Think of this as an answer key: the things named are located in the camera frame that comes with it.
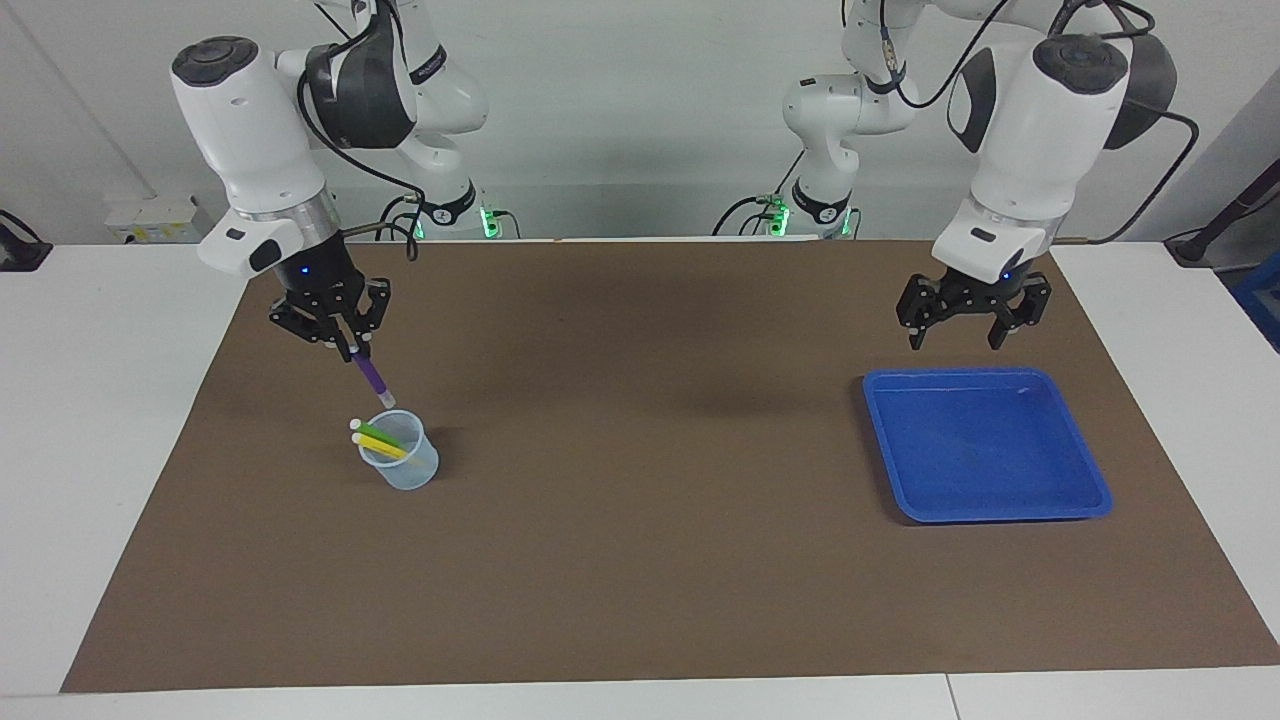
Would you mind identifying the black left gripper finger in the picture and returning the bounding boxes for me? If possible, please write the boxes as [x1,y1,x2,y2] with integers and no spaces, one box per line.
[987,272,1054,352]
[896,274,939,352]

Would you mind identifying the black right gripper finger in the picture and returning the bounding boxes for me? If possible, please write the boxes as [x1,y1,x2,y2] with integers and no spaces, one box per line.
[268,305,349,363]
[354,279,394,353]

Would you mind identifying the purple marker pen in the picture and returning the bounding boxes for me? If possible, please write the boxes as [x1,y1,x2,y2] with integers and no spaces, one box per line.
[350,350,398,410]

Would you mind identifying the blue plastic tray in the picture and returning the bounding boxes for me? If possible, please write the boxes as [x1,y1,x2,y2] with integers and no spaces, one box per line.
[862,367,1114,524]

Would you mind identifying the translucent plastic cup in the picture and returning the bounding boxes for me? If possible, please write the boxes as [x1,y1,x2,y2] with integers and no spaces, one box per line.
[358,409,440,491]

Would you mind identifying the white power strip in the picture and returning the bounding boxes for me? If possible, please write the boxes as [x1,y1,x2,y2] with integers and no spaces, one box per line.
[105,195,219,245]

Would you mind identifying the blue crate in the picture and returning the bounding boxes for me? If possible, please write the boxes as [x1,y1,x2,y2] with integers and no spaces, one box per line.
[1230,250,1280,353]

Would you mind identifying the brown table mat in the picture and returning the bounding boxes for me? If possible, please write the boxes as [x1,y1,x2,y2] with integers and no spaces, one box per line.
[60,238,1280,694]

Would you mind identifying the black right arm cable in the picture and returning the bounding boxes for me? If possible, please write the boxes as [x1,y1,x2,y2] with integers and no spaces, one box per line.
[295,0,429,264]

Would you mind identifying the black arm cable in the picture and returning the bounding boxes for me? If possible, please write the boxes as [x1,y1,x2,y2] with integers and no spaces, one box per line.
[295,0,429,264]
[840,0,1201,247]

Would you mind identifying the black base cable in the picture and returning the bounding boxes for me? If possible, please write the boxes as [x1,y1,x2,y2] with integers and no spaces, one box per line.
[712,196,776,238]

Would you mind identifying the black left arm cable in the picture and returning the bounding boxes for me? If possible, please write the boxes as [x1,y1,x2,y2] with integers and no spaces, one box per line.
[840,0,1201,247]

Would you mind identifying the black camera stand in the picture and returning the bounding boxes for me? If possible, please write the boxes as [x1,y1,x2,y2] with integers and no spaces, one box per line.
[1165,160,1280,269]

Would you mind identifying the black clamp mount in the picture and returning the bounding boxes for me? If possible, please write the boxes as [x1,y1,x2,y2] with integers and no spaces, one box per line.
[0,208,53,273]

